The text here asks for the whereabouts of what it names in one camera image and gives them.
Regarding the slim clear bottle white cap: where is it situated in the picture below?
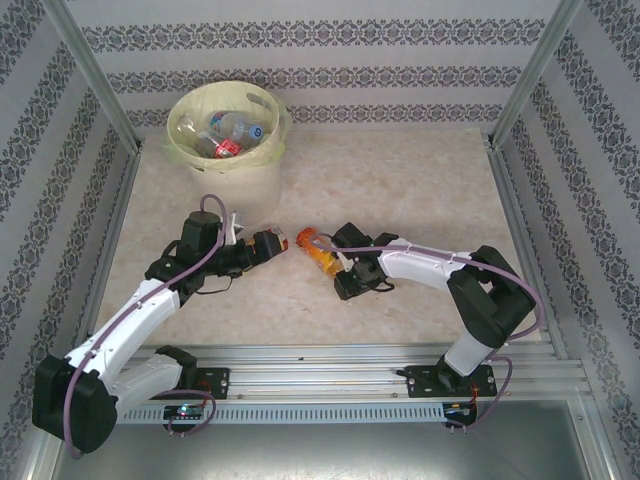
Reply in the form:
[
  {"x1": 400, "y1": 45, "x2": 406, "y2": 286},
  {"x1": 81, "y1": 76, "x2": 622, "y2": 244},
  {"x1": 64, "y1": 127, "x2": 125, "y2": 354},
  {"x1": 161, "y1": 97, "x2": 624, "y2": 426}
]
[{"x1": 208, "y1": 110, "x2": 251, "y2": 132}]

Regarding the red label amber drink bottle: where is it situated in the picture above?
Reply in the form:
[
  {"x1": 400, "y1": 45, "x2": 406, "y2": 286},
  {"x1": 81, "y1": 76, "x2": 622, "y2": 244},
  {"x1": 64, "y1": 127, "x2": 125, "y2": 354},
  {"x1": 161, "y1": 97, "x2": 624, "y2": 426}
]
[{"x1": 247, "y1": 225, "x2": 290, "y2": 264}]

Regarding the cream plastic bin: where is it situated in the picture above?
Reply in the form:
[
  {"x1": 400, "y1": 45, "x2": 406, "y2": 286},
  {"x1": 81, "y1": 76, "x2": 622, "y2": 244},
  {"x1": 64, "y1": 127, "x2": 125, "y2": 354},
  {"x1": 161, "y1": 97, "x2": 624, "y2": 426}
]
[{"x1": 166, "y1": 82, "x2": 287, "y2": 227}]

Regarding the aluminium frame post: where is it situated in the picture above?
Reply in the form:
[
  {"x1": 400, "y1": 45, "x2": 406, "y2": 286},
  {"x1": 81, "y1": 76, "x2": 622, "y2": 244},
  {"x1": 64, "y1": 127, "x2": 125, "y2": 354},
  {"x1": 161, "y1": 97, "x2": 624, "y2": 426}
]
[
  {"x1": 38, "y1": 0, "x2": 144, "y2": 154},
  {"x1": 487, "y1": 0, "x2": 584, "y2": 149}
]

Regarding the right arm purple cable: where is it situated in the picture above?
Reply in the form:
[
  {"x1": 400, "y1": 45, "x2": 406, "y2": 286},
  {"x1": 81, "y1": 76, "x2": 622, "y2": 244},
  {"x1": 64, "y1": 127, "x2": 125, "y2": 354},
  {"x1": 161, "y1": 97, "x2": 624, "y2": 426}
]
[{"x1": 308, "y1": 233, "x2": 545, "y2": 436}]

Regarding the left small circuit board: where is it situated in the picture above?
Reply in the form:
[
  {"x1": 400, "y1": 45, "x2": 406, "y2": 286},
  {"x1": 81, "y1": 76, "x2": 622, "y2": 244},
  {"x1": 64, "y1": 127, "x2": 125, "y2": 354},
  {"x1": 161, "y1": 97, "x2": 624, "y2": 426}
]
[{"x1": 163, "y1": 404, "x2": 206, "y2": 420}]

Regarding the yellow plastic bin liner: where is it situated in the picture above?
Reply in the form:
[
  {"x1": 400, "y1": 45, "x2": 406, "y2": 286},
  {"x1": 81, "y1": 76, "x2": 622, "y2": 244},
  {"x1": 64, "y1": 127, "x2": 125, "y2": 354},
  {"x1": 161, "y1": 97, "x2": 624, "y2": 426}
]
[{"x1": 162, "y1": 82, "x2": 292, "y2": 174}]

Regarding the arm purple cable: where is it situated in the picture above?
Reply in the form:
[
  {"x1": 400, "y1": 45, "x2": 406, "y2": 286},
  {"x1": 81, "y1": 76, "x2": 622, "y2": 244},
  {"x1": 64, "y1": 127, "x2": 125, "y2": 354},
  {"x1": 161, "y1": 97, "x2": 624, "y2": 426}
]
[
  {"x1": 308, "y1": 233, "x2": 545, "y2": 436},
  {"x1": 64, "y1": 194, "x2": 229, "y2": 460}
]

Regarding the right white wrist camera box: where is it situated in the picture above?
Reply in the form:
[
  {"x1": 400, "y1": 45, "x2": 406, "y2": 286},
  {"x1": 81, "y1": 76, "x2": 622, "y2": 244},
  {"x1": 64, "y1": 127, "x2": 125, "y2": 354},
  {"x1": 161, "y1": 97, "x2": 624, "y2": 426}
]
[{"x1": 333, "y1": 249, "x2": 357, "y2": 275}]

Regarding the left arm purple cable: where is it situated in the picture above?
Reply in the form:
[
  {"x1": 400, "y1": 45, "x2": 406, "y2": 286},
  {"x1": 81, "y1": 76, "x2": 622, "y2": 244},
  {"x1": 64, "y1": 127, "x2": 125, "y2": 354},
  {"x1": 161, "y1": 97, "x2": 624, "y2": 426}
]
[{"x1": 64, "y1": 194, "x2": 229, "y2": 460}]

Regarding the red label cola bottle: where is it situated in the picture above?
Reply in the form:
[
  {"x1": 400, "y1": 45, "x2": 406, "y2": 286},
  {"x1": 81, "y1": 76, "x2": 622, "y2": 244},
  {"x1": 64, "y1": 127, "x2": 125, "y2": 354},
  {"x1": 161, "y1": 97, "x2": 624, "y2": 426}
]
[{"x1": 212, "y1": 138, "x2": 244, "y2": 159}]

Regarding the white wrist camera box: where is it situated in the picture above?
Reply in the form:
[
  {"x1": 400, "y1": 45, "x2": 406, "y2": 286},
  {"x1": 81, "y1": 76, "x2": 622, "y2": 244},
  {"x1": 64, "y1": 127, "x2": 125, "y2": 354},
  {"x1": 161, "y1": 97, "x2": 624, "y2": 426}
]
[
  {"x1": 227, "y1": 212, "x2": 249, "y2": 246},
  {"x1": 333, "y1": 249, "x2": 357, "y2": 275}
]

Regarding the grey metal panel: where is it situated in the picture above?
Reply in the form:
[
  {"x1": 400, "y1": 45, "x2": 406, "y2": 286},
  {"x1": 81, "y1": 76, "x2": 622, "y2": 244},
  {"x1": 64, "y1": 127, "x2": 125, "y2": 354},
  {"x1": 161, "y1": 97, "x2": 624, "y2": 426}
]
[{"x1": 29, "y1": 394, "x2": 621, "y2": 480}]

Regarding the slotted grey cable duct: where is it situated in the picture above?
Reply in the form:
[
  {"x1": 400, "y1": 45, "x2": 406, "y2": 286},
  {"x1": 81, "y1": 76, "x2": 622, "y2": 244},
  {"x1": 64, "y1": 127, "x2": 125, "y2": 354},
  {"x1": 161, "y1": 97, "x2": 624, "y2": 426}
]
[{"x1": 117, "y1": 403, "x2": 446, "y2": 425}]

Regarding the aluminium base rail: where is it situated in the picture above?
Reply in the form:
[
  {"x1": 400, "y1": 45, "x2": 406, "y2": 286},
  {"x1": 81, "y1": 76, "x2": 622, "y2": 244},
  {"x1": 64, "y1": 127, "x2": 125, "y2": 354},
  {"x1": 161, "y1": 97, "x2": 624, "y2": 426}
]
[{"x1": 47, "y1": 343, "x2": 594, "y2": 401}]

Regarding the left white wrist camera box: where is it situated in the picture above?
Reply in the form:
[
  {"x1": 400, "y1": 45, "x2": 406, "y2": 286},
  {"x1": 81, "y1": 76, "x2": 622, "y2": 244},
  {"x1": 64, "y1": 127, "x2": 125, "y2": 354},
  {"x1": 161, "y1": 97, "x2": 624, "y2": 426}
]
[{"x1": 227, "y1": 212, "x2": 249, "y2": 246}]

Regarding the orange juice bottle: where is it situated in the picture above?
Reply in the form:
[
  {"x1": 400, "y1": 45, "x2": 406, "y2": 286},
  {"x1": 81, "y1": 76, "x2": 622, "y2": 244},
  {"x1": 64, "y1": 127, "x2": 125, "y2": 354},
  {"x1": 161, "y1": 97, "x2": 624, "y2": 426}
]
[{"x1": 296, "y1": 227, "x2": 351, "y2": 279}]

